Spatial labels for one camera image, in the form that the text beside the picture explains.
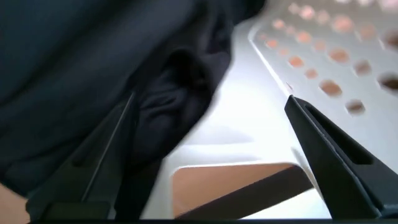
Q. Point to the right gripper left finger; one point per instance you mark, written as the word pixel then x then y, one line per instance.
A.
pixel 93 186

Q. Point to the black garment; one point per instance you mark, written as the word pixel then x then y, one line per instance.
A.
pixel 77 62

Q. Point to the white laundry basket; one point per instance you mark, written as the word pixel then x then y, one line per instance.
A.
pixel 255 109

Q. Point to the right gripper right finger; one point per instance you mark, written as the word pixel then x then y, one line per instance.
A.
pixel 329 161

